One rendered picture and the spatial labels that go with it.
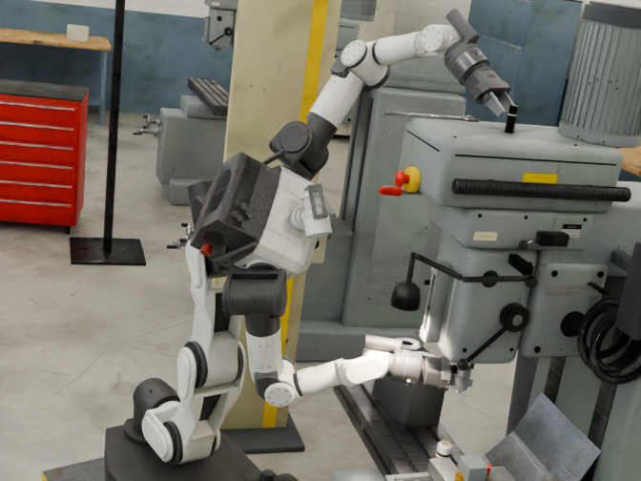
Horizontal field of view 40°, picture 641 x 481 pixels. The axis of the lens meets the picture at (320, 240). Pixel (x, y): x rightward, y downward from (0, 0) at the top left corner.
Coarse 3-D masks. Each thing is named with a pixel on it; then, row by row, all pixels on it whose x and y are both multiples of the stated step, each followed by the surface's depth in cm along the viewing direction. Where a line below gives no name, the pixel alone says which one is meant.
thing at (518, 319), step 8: (512, 304) 218; (520, 304) 218; (504, 312) 217; (512, 312) 216; (520, 312) 217; (504, 320) 217; (512, 320) 217; (520, 320) 217; (528, 320) 219; (504, 328) 218; (512, 328) 218; (520, 328) 219; (496, 336) 218; (488, 344) 218; (480, 352) 218; (464, 360) 218; (464, 368) 217
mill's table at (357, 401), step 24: (360, 408) 274; (384, 408) 276; (360, 432) 273; (384, 432) 262; (408, 432) 264; (432, 432) 267; (384, 456) 254; (408, 456) 252; (432, 456) 253; (456, 456) 255
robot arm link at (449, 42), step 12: (456, 12) 219; (456, 24) 218; (468, 24) 218; (432, 36) 218; (444, 36) 216; (456, 36) 218; (468, 36) 216; (432, 48) 218; (444, 48) 219; (456, 48) 217; (468, 48) 216
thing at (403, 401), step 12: (408, 348) 272; (420, 348) 274; (384, 384) 277; (396, 384) 270; (420, 384) 262; (384, 396) 277; (396, 396) 270; (408, 396) 263; (420, 396) 264; (432, 396) 266; (396, 408) 270; (408, 408) 264; (420, 408) 266; (432, 408) 268; (408, 420) 265; (420, 420) 267; (432, 420) 269
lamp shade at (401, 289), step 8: (400, 288) 216; (408, 288) 216; (416, 288) 217; (392, 296) 218; (400, 296) 216; (408, 296) 215; (416, 296) 216; (392, 304) 218; (400, 304) 216; (408, 304) 216; (416, 304) 217
